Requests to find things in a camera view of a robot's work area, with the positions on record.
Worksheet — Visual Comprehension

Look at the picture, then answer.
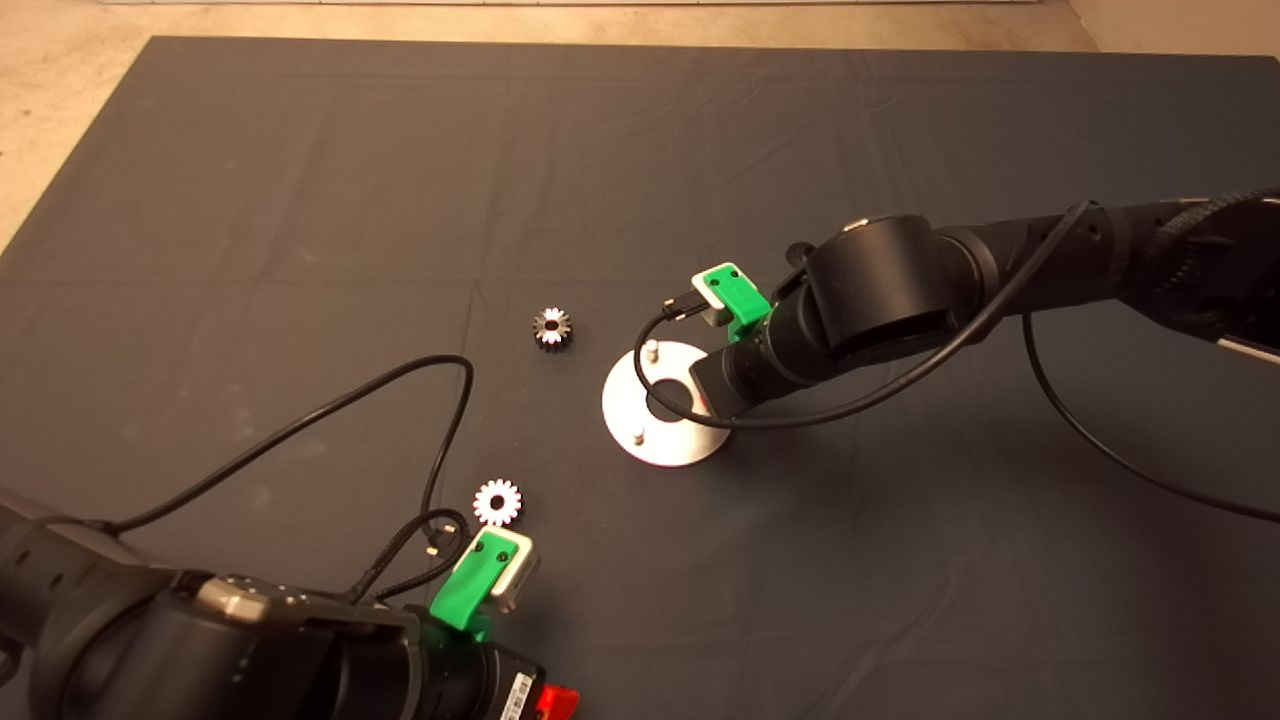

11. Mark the small steel planetary gear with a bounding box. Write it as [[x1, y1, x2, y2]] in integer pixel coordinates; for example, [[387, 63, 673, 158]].
[[473, 479, 523, 528], [532, 307, 574, 353]]

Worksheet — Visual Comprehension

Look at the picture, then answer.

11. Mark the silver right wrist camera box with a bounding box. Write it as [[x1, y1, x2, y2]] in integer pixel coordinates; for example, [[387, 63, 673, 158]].
[[690, 262, 741, 329]]

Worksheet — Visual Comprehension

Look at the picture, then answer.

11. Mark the green left camera mount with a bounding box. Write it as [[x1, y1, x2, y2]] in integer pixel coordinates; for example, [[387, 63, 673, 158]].
[[430, 528, 521, 633]]

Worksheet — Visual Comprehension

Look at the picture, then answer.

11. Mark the braided black left arm cable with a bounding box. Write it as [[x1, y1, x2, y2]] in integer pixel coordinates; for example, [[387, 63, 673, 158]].
[[350, 508, 471, 601]]

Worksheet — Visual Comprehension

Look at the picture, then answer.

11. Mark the round metal carrier plate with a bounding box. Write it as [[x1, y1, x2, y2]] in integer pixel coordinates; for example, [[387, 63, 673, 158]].
[[602, 340, 734, 468]]

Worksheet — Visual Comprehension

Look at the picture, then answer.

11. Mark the black right camera cable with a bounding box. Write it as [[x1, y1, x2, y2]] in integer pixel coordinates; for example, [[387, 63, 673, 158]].
[[632, 200, 1280, 523]]

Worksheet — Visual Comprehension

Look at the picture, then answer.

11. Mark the dark grey table cloth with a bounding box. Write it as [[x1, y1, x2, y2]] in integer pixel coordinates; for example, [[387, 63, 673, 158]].
[[0, 38, 1280, 720]]

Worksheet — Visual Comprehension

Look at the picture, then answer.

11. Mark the black camera cable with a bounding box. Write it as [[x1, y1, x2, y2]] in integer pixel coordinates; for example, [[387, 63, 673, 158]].
[[632, 200, 1280, 523], [105, 354, 476, 556]]

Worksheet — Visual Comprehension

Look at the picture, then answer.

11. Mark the black left camera cable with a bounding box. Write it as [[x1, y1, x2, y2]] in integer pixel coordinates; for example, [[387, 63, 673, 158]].
[[105, 354, 476, 556]]

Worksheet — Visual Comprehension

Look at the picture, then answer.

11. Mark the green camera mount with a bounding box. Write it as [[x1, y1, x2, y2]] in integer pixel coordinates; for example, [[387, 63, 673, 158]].
[[697, 265, 771, 343], [430, 528, 521, 633]]

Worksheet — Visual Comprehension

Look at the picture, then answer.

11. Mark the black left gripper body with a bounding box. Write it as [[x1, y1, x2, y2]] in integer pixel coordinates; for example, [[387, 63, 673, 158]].
[[405, 605, 549, 720]]

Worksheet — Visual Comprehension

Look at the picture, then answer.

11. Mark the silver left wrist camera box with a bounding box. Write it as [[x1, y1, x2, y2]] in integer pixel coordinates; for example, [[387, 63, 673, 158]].
[[480, 527, 541, 613]]

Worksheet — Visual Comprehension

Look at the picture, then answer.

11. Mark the green right camera mount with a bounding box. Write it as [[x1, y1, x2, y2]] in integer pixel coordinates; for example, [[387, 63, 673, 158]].
[[697, 265, 771, 343]]

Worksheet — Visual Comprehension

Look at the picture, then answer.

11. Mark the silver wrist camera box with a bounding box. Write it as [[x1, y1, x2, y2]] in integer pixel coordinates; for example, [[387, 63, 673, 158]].
[[690, 262, 741, 329], [480, 527, 541, 613]]

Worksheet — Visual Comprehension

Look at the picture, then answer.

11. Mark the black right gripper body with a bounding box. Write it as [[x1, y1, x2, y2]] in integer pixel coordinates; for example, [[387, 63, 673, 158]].
[[688, 300, 839, 421]]

